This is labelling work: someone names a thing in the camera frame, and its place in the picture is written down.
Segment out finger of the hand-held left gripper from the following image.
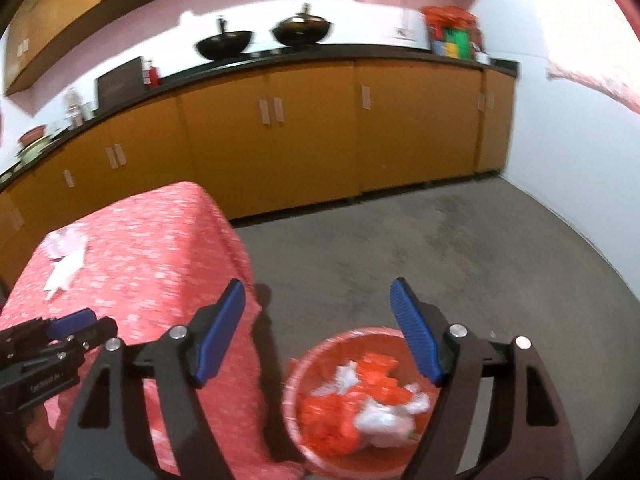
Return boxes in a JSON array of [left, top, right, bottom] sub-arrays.
[[0, 309, 97, 347], [47, 316, 119, 361]]

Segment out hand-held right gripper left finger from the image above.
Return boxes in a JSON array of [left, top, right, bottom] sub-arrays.
[[52, 278, 281, 480]]

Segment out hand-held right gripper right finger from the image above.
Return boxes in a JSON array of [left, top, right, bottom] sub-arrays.
[[389, 277, 583, 480]]

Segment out clear bubble wrap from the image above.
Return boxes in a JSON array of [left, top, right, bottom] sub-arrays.
[[320, 362, 434, 449]]

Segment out red plastic waste basket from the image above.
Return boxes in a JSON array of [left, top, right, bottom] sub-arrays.
[[280, 326, 452, 479]]

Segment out red plastic bag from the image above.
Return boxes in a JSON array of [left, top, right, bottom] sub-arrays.
[[297, 352, 417, 459]]

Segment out white tissue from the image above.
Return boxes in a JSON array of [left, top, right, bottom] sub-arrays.
[[42, 250, 87, 301]]

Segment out crumpled clear wrapper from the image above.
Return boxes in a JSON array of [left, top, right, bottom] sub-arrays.
[[44, 226, 90, 261]]

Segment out red floral tablecloth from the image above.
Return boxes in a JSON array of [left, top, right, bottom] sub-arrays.
[[0, 181, 307, 480]]

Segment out red plastic basin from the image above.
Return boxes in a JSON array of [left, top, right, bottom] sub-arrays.
[[18, 126, 49, 147]]

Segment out clear bag with utensils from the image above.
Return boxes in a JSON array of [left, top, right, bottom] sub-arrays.
[[63, 87, 94, 129]]

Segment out orange lower kitchen cabinets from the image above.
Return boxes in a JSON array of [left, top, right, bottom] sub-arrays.
[[0, 57, 518, 262]]

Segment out dark rectangular board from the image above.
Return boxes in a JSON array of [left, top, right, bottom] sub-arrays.
[[95, 56, 146, 111]]

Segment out gas stove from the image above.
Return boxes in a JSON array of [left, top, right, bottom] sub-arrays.
[[210, 44, 347, 64]]

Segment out black kitchen countertop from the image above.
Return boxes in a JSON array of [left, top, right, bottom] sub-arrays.
[[0, 42, 521, 192]]

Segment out green box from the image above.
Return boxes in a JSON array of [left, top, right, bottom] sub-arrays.
[[442, 27, 474, 59]]

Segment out black wok with lid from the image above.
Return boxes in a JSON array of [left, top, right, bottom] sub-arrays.
[[271, 3, 334, 47]]

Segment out red bag on boxes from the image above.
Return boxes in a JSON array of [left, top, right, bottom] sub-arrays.
[[421, 4, 476, 29]]

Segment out pink lace curtain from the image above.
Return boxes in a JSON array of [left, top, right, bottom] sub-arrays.
[[544, 0, 640, 114]]

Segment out black wok with handle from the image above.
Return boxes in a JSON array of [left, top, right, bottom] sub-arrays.
[[194, 16, 255, 60]]

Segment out orange wall cabinets long row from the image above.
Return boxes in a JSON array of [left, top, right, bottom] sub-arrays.
[[5, 0, 184, 96]]

